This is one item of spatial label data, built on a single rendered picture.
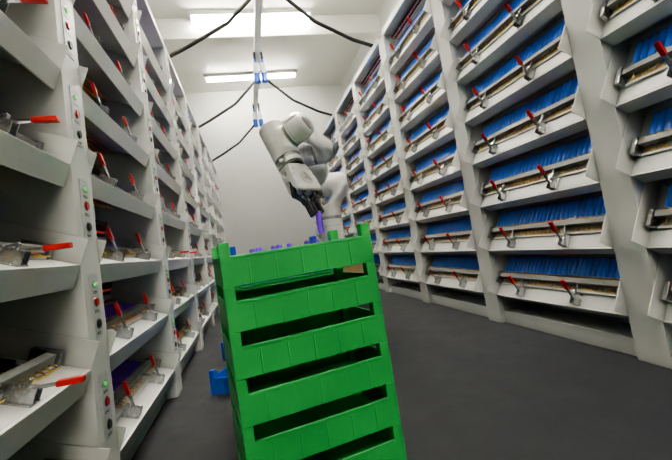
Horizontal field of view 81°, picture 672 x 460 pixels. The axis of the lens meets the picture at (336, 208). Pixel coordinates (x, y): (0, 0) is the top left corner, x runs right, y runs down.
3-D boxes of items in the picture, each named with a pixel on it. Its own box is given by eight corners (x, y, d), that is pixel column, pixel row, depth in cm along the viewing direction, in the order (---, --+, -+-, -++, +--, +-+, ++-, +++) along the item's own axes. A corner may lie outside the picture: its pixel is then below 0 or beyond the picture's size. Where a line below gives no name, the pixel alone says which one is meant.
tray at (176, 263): (188, 266, 210) (192, 249, 211) (164, 271, 151) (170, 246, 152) (148, 259, 206) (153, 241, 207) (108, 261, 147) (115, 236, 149)
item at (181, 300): (192, 303, 208) (199, 277, 210) (170, 322, 149) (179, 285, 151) (152, 296, 204) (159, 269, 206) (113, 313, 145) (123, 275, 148)
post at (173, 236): (204, 346, 215) (166, 49, 230) (202, 350, 206) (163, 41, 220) (165, 354, 211) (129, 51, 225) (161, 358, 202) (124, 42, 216)
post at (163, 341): (182, 388, 147) (131, -37, 162) (178, 396, 138) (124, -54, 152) (124, 401, 143) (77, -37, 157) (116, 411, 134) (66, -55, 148)
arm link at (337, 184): (321, 222, 209) (315, 178, 212) (355, 216, 207) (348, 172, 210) (316, 220, 197) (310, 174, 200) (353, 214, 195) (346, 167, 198)
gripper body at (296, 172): (285, 156, 114) (302, 187, 111) (309, 158, 122) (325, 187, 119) (271, 172, 118) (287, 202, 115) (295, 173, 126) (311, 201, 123)
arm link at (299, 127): (324, 118, 146) (315, 136, 118) (292, 144, 150) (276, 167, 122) (308, 98, 143) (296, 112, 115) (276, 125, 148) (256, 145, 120)
